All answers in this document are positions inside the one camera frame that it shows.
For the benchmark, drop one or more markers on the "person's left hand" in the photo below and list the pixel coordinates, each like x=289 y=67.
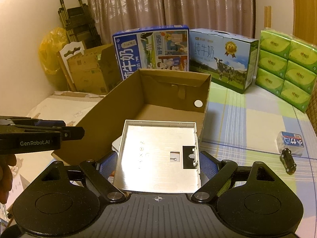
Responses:
x=7 y=161

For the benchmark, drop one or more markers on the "black toy car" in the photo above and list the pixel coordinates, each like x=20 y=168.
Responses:
x=288 y=161

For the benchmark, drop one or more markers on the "green tissue pack bundle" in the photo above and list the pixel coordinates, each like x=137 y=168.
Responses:
x=287 y=67

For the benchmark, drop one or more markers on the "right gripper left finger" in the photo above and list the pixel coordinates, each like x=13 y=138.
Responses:
x=106 y=166

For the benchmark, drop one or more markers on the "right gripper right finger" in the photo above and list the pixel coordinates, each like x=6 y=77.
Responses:
x=210 y=166

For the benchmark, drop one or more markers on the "blue cartoon milk carton box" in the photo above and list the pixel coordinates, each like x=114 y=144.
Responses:
x=158 y=47

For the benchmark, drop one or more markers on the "checked tablecloth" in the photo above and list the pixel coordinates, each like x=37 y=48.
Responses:
x=244 y=128

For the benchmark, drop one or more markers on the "open cardboard box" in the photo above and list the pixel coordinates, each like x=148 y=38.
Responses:
x=148 y=94

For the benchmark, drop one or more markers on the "blue tissue packet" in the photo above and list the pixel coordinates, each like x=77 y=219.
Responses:
x=291 y=141

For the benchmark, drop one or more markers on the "wooden door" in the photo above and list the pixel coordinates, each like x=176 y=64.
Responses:
x=304 y=23

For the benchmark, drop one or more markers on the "pink curtain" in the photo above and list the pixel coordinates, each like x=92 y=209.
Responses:
x=235 y=16

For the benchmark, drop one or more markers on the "light blue cow milk box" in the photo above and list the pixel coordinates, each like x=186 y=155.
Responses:
x=229 y=58

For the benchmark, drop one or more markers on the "yellow plastic bag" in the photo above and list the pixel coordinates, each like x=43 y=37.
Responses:
x=51 y=44

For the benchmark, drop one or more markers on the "black folding ladder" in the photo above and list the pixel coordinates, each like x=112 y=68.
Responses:
x=79 y=25

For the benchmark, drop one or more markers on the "white square switch panel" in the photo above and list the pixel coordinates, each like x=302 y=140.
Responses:
x=158 y=157

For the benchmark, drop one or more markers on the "stacked cardboard boxes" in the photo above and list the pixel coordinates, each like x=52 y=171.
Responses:
x=94 y=70

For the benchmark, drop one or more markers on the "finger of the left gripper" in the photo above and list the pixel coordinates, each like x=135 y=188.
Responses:
x=27 y=121
x=71 y=133

